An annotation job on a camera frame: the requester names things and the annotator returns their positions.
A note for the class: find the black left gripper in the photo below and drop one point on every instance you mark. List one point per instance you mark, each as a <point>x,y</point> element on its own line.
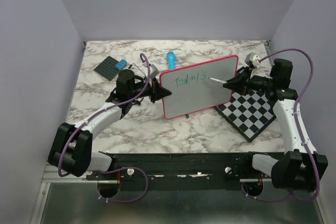
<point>158,92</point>

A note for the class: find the black white chessboard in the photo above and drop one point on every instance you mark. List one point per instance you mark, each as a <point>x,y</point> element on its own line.
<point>249,114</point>

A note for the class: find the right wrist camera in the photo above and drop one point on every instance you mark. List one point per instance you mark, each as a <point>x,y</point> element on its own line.
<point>252,60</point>

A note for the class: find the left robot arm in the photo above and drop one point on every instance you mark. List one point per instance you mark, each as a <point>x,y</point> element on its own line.
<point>71,151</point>

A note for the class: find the blue toy microphone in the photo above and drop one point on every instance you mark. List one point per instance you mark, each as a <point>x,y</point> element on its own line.
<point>171,60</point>

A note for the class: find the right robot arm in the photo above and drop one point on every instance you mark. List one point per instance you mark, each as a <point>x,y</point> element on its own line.
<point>301,167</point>

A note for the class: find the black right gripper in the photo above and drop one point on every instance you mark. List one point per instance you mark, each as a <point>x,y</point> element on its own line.
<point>239,83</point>

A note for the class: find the white green marker pen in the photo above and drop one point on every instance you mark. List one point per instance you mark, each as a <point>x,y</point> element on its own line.
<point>217,80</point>

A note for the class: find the pink framed whiteboard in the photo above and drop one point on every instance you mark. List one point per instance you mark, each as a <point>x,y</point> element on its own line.
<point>192,88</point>

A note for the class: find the blue building brick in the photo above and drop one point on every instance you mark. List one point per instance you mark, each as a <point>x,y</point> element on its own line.
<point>121,64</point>

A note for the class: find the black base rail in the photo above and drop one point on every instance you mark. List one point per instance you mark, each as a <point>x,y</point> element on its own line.
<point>166,172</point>

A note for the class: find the dark grey building plate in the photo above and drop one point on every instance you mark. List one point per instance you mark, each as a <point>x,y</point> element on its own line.
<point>108,68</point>

